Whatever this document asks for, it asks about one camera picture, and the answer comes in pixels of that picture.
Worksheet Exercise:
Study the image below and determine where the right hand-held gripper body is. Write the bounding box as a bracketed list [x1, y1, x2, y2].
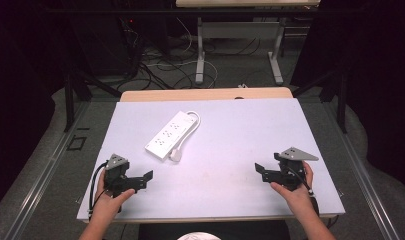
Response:
[273, 146, 320, 192]

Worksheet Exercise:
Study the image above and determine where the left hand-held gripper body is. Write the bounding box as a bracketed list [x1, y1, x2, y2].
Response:
[104, 153, 138, 198]

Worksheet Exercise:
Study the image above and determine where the person's left hand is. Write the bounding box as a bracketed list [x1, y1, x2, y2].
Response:
[91, 169, 137, 223]

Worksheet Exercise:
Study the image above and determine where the person's right hand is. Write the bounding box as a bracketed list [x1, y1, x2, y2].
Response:
[270, 161, 320, 218]

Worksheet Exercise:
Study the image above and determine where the white table mat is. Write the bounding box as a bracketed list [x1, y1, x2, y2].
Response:
[76, 97, 347, 223]

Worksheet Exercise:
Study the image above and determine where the white power strip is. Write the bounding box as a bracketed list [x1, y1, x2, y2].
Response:
[144, 110, 199, 162]

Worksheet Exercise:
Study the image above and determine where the black metal stand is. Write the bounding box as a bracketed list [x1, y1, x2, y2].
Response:
[290, 64, 350, 135]
[63, 64, 123, 133]

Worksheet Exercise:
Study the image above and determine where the wooden table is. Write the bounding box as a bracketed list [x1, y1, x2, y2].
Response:
[119, 86, 295, 103]

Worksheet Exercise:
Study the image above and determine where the dark equipment rack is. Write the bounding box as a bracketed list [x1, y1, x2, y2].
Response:
[69, 13, 144, 79]

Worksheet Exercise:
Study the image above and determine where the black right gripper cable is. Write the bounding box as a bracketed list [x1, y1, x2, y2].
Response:
[285, 165, 320, 216]

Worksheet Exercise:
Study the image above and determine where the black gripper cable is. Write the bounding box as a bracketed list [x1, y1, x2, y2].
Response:
[285, 165, 320, 216]
[87, 161, 110, 214]

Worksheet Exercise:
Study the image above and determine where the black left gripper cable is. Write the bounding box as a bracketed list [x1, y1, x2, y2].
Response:
[87, 161, 110, 214]

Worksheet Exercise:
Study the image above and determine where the white power cord with plug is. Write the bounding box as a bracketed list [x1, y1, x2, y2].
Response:
[169, 110, 202, 164]

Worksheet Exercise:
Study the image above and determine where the metal floor rail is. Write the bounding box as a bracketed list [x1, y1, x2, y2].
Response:
[323, 99, 402, 240]
[3, 99, 91, 240]

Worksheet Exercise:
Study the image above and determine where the tangle of floor cables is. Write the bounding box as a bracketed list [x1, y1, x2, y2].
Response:
[116, 16, 263, 92]

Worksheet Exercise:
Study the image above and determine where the white metal desk frame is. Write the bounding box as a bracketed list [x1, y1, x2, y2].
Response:
[174, 0, 322, 86]

